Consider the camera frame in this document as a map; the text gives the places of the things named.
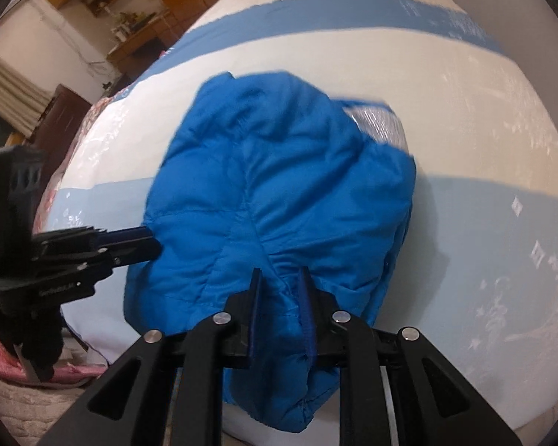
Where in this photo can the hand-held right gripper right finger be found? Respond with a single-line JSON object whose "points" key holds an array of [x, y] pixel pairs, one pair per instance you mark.
{"points": [[307, 311]]}

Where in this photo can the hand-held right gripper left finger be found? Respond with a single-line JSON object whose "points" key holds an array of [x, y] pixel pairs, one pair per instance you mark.
{"points": [[255, 306]]}

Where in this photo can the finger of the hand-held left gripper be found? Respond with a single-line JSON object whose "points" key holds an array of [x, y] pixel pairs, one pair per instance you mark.
{"points": [[125, 233], [139, 248]]}

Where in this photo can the blue padded jacket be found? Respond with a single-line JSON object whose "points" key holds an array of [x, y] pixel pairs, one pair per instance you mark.
{"points": [[269, 172]]}

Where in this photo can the person's left hand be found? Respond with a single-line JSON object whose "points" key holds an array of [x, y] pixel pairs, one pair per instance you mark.
{"points": [[37, 339]]}

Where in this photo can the dark brown nightstand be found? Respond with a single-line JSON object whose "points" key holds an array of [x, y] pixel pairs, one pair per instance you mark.
{"points": [[65, 111]]}

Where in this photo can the white pleated curtain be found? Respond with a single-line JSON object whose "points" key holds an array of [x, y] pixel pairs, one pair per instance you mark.
{"points": [[9, 93]]}

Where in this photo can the pink fleece garment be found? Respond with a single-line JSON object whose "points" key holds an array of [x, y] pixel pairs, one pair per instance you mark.
{"points": [[74, 374]]}

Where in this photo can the wooden desk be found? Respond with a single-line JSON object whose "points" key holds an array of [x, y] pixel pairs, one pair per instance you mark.
{"points": [[135, 51]]}

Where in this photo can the beige knitted cloth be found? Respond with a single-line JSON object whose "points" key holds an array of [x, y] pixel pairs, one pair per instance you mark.
{"points": [[28, 413]]}

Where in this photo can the blue and white bed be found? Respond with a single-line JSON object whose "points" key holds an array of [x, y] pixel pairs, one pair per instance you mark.
{"points": [[469, 125]]}

